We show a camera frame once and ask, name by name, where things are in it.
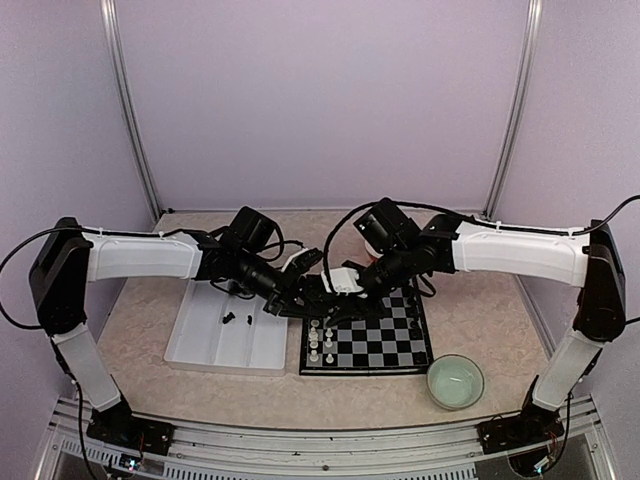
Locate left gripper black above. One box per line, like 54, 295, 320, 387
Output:
233, 249, 329, 320

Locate black white chessboard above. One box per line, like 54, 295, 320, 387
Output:
299, 280, 434, 376

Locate white plastic compartment tray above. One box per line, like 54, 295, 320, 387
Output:
164, 281, 288, 376

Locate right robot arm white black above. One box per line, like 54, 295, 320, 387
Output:
321, 198, 631, 444

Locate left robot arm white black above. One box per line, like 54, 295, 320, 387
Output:
1, 207, 323, 445

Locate black chess pieces heap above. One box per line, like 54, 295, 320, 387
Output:
222, 312, 236, 325

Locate red white bowl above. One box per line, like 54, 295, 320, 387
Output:
364, 241, 381, 262

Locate green glass bowl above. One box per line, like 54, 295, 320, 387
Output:
426, 354, 485, 411

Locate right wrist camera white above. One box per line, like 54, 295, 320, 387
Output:
321, 267, 365, 295

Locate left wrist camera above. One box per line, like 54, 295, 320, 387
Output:
281, 248, 323, 275

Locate front aluminium rail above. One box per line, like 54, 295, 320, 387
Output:
27, 397, 619, 479

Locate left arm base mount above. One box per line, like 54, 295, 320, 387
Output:
87, 408, 175, 456

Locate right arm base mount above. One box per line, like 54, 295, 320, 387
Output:
476, 406, 565, 455

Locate right aluminium frame post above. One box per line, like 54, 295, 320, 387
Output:
482, 0, 544, 220

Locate aluminium frame post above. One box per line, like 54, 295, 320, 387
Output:
482, 0, 544, 220
100, 0, 163, 221

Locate left aluminium frame post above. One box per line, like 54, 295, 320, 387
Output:
100, 0, 163, 221

